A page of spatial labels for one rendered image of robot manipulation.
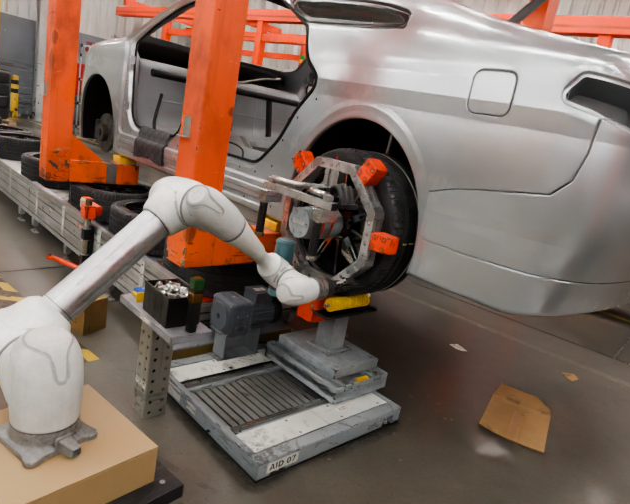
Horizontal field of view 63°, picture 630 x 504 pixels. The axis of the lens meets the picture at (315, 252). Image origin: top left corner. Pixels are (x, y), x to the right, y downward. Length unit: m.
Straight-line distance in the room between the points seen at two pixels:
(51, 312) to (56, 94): 2.72
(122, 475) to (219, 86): 1.56
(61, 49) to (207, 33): 1.90
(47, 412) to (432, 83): 1.65
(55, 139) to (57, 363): 2.91
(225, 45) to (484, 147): 1.14
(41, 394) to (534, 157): 1.57
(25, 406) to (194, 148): 1.33
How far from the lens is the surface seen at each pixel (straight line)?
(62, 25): 4.10
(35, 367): 1.34
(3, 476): 1.41
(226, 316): 2.42
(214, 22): 2.32
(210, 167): 2.36
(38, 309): 1.52
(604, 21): 8.11
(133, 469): 1.45
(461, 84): 2.04
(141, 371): 2.23
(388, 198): 2.13
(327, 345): 2.51
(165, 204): 1.61
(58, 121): 4.11
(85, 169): 4.21
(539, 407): 3.15
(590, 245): 1.90
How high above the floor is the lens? 1.26
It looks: 14 degrees down
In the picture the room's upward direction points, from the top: 11 degrees clockwise
